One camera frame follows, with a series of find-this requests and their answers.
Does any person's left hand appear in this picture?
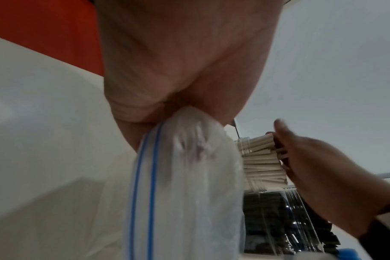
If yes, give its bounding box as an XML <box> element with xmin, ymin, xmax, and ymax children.
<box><xmin>95</xmin><ymin>0</ymin><xmax>285</xmax><ymax>153</ymax></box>

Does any person's right hand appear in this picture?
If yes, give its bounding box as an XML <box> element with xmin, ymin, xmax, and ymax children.
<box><xmin>273</xmin><ymin>118</ymin><xmax>390</xmax><ymax>239</ymax></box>

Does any small bunch of black straws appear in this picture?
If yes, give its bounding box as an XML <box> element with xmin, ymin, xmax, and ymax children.
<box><xmin>297</xmin><ymin>195</ymin><xmax>342</xmax><ymax>254</ymax></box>

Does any clear glass jar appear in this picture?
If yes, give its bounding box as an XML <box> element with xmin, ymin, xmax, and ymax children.
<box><xmin>242</xmin><ymin>189</ymin><xmax>342</xmax><ymax>256</ymax></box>
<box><xmin>234</xmin><ymin>133</ymin><xmax>290</xmax><ymax>192</ymax></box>

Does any small bunch of blue straws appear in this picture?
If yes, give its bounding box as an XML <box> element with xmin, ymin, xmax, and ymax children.
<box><xmin>337</xmin><ymin>248</ymin><xmax>363</xmax><ymax>260</ymax></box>

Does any clear blue-zip bag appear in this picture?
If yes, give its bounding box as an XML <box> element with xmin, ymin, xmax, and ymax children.
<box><xmin>124</xmin><ymin>105</ymin><xmax>247</xmax><ymax>260</ymax></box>

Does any black right wristband with markers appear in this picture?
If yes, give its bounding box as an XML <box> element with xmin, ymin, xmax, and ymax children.
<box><xmin>357</xmin><ymin>199</ymin><xmax>390</xmax><ymax>260</ymax></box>

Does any red sofa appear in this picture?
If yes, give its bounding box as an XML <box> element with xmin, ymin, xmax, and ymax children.
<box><xmin>0</xmin><ymin>0</ymin><xmax>106</xmax><ymax>77</ymax></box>

